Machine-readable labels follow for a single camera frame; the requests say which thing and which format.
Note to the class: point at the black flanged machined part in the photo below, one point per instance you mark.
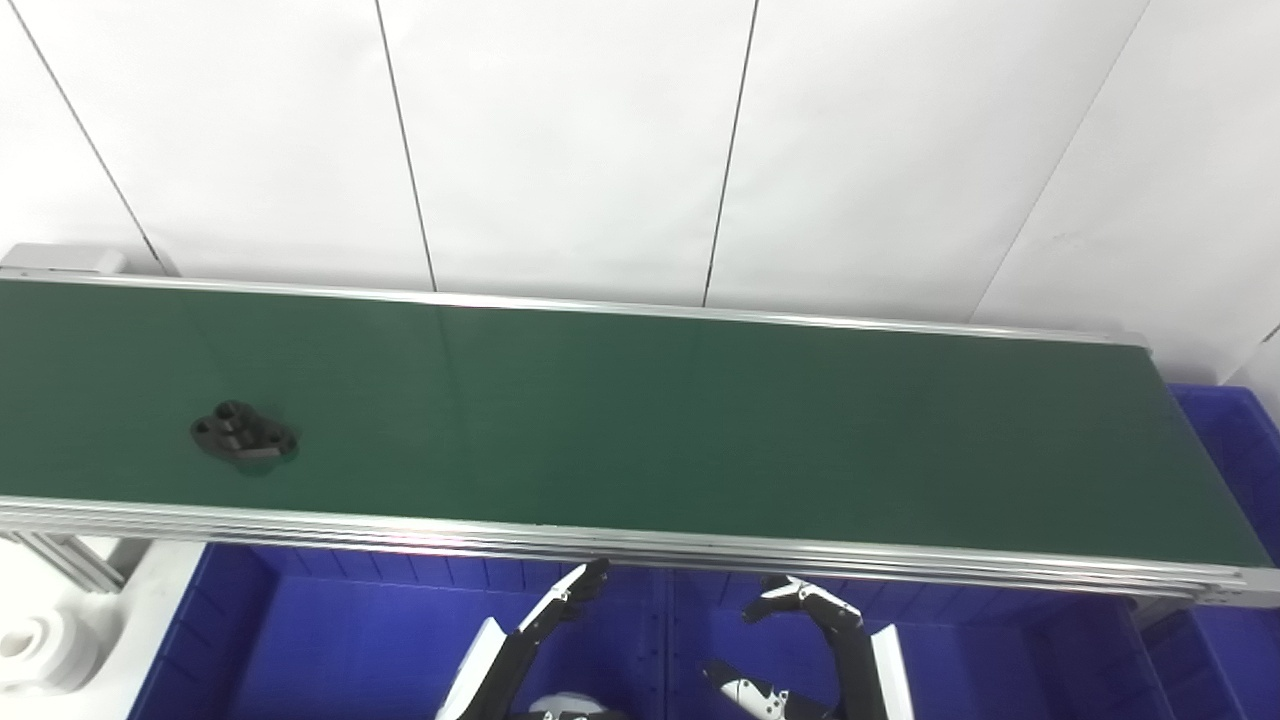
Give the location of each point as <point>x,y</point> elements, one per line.
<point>243,433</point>

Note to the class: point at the grey conveyor end housing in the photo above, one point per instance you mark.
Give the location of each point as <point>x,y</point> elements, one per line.
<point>60,260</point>

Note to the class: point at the white round plastic part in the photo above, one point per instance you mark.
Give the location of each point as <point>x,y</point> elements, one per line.
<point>45,650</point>

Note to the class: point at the aluminium extrusion conveyor leg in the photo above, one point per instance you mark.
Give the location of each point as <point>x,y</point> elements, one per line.
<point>70,560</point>

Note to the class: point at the blue plastic bin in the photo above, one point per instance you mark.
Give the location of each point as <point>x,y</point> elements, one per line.
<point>330,650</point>
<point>1000,670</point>
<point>1235,450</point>

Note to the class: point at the green conveyor belt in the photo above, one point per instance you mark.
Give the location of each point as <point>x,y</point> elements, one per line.
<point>700,420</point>

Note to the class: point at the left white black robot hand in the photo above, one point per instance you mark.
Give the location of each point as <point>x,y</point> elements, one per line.
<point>478,670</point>

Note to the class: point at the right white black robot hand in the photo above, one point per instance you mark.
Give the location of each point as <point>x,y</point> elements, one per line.
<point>862,670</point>

